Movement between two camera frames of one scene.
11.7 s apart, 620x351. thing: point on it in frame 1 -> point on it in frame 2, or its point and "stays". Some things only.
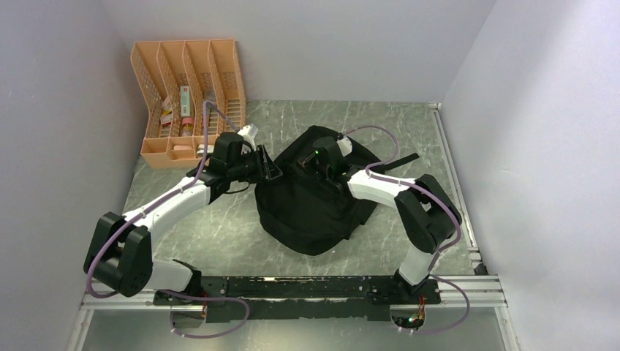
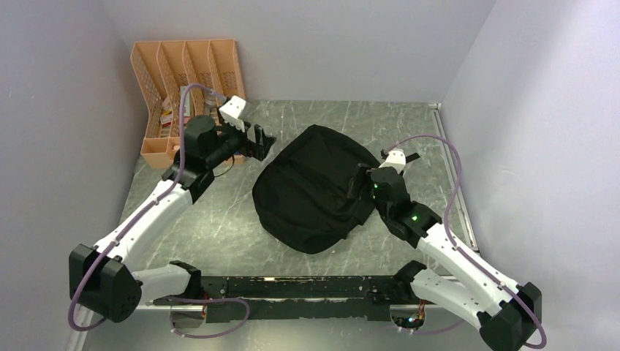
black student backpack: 300,214 stays
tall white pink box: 185,100 stays
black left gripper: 264,166 -> 257,149
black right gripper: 307,163 -> 359,178
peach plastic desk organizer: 194,90 stays
